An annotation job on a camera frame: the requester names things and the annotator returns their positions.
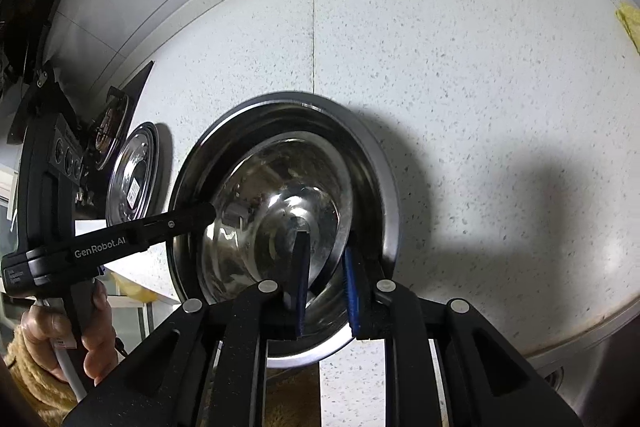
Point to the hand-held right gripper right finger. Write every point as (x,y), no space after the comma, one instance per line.
(351,292)

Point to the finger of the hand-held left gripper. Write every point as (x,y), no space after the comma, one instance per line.
(190,218)

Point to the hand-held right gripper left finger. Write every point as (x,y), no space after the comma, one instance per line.
(300,282)

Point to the large steel plate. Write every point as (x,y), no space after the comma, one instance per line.
(156,177)

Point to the small steel bowl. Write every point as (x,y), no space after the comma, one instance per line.
(280,177)

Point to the large steel bowl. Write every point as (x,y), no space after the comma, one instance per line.
(362,147)

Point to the person's left forearm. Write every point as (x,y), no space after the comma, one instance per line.
(30,382)

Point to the person's left hand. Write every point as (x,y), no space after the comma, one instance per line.
(97,337)

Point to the black gas stove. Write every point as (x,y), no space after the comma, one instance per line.
(137,82)

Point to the steel sink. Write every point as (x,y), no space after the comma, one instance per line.
(600,367)

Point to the napa cabbage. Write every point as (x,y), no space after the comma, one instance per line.
(631,24)

